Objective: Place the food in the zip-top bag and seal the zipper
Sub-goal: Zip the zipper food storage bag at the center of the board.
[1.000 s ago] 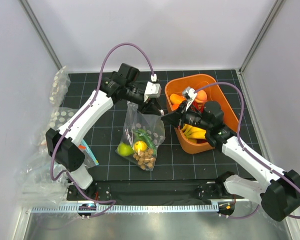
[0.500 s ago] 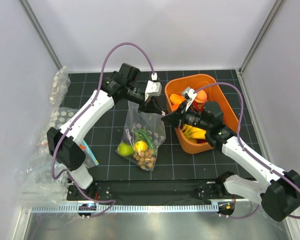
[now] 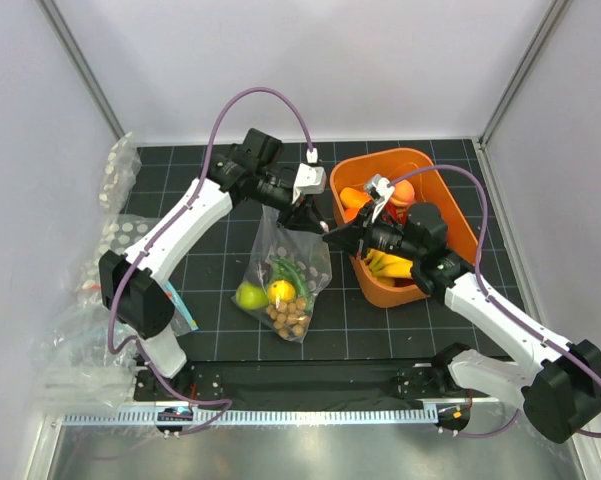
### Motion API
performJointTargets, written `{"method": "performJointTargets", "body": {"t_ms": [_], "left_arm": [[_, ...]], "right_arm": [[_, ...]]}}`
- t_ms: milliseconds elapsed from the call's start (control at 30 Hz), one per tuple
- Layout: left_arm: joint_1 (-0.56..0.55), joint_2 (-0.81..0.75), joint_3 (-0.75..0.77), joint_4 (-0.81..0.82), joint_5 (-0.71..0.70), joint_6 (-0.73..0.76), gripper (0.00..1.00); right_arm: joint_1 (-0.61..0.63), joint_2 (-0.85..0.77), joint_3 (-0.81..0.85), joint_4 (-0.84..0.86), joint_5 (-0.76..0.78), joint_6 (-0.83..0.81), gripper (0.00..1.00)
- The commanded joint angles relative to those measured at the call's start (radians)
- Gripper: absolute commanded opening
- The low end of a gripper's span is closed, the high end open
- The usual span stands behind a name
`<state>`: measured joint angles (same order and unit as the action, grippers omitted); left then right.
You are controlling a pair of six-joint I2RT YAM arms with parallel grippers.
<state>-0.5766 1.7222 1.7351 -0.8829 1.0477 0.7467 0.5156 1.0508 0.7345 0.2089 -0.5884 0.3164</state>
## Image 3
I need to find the black grid mat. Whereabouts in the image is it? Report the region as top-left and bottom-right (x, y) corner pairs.
(122, 139), (526, 361)

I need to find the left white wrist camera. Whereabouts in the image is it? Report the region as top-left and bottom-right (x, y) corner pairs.
(292, 163), (326, 202)

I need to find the orange fruit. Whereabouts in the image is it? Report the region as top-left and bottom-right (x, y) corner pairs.
(344, 207), (360, 223)

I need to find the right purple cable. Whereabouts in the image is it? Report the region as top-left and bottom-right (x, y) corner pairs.
(384, 164), (601, 440)

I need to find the crumpled clear plastic bag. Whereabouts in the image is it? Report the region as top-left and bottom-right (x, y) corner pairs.
(31, 303), (137, 415)

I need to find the green apple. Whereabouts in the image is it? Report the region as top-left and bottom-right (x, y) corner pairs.
(235, 281), (270, 311)

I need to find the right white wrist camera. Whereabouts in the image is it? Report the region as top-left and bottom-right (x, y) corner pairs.
(364, 174), (395, 223)

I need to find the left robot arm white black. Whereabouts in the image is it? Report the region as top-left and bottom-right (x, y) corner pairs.
(98, 129), (328, 400)

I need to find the white dotted bag upright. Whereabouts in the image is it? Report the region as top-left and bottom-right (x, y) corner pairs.
(98, 132), (142, 214)

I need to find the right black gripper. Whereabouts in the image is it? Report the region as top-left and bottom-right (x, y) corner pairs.
(323, 202), (422, 263)

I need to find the brown longan cluster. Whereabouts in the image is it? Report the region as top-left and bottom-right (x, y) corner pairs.
(266, 297), (312, 342)

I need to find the orange plastic basket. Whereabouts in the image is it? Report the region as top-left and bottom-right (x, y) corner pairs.
(329, 148), (478, 308)

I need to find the yellow banana bunch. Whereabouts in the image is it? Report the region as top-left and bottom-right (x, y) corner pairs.
(364, 249), (413, 279)

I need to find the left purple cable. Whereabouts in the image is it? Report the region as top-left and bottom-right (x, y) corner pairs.
(107, 87), (319, 436)

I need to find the pink dotted zip bag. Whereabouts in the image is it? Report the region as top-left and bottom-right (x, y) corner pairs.
(232, 206), (332, 343)

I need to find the white dotted bag with items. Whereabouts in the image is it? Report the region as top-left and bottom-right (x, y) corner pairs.
(67, 214), (159, 304)

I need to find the white slotted cable duct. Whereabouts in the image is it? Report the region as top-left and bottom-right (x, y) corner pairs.
(62, 403), (438, 427)

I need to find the purple cable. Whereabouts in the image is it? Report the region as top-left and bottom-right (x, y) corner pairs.
(107, 87), (319, 436)
(384, 164), (601, 440)

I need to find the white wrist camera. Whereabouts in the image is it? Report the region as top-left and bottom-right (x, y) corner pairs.
(364, 174), (395, 223)
(292, 163), (326, 202)

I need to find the green chili pepper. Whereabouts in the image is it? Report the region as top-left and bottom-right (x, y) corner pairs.
(270, 256), (310, 297)

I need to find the yellow lemon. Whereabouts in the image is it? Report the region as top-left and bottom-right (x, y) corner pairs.
(267, 280), (296, 305)

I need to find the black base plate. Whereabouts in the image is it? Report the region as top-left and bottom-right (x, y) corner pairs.
(129, 357), (491, 404)

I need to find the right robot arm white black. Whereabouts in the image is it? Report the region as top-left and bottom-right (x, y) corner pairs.
(323, 203), (601, 444)

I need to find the yellow bell pepper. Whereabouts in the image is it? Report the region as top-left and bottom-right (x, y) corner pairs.
(339, 187), (371, 209)

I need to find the peach fruit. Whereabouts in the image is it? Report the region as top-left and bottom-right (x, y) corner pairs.
(389, 180), (416, 208)

